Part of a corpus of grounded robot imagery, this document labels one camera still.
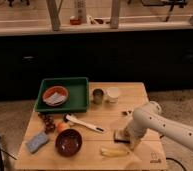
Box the grey folded cloth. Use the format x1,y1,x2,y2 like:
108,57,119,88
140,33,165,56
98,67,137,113
45,92,65,104

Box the orange peach fruit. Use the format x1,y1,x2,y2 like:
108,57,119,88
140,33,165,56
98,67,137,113
56,122,70,133

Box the blue sponge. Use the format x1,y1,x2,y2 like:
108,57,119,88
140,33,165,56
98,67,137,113
26,132,49,154

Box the wooden table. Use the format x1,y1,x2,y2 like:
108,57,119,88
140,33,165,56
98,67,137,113
15,83,167,171

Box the dark red bowl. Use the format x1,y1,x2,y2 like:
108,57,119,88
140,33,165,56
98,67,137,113
55,129,82,157

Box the bunch of dark grapes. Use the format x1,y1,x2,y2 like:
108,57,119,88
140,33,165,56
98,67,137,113
39,114,56,134

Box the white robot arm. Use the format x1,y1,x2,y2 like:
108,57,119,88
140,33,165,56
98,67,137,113
125,101,193,151

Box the green plastic tray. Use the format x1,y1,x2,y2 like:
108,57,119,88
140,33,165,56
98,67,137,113
35,77,89,114

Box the white paper cup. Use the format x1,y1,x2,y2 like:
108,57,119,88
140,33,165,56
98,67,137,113
106,87,120,103

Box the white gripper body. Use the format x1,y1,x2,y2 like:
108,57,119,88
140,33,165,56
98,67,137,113
124,120,147,140

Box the white handled brush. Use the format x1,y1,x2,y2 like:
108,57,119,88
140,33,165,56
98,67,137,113
63,114,104,133

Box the black whiteboard eraser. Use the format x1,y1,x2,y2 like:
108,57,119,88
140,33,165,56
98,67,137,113
114,130,130,143

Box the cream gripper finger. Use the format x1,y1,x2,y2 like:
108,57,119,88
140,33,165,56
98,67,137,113
129,138,141,150

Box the metal cup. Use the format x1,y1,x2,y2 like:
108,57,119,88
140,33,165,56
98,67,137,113
93,89,104,104

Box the yellow banana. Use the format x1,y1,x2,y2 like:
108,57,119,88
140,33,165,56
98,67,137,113
100,147,129,157

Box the metal fork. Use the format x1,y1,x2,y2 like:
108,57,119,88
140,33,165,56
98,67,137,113
122,110,133,116

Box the black cable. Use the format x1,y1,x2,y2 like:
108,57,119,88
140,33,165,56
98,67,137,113
159,133,188,171

